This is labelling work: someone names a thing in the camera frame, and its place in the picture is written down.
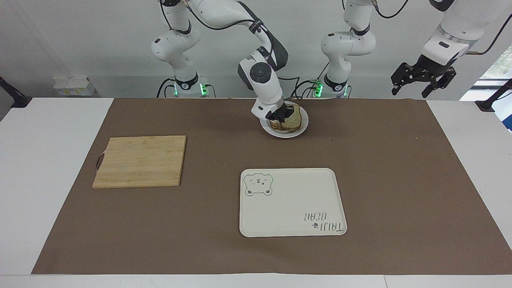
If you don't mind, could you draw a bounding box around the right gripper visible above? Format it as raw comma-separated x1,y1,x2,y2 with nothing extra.
266,102,299,123

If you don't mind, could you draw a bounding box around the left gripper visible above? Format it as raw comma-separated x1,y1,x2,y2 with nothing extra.
391,54,457,99

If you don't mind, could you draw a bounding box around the bread slice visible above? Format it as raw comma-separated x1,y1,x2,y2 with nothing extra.
269,119,299,133
284,104,302,130

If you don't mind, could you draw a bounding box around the white round plate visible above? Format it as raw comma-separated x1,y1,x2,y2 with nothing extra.
260,101,309,139

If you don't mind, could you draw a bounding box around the black stand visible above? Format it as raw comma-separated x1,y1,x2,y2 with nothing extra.
475,78,512,113
0,76,32,109

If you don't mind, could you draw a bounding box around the white tray with bear print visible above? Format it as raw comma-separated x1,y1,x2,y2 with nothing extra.
239,168,348,238

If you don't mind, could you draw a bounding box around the wooden cutting board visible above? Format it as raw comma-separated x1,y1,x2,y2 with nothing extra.
92,135,187,189

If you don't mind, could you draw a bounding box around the white box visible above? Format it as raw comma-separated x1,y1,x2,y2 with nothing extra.
53,77,98,97

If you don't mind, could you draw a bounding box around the black cable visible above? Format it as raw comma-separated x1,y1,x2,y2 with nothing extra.
156,78,177,99
341,0,410,19
185,0,264,34
279,62,331,100
466,14,512,56

